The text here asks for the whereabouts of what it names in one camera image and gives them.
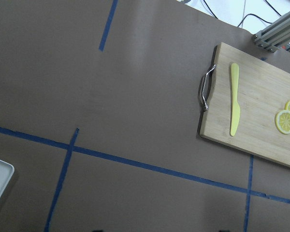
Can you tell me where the aluminium frame post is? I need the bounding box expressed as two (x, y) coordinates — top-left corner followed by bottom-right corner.
(253, 12), (290, 53)

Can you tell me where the yellow plastic knife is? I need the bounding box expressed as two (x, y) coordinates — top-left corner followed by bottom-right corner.
(230, 63), (240, 136)

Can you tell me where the wooden cutting board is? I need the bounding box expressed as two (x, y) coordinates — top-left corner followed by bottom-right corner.
(200, 43), (290, 167)

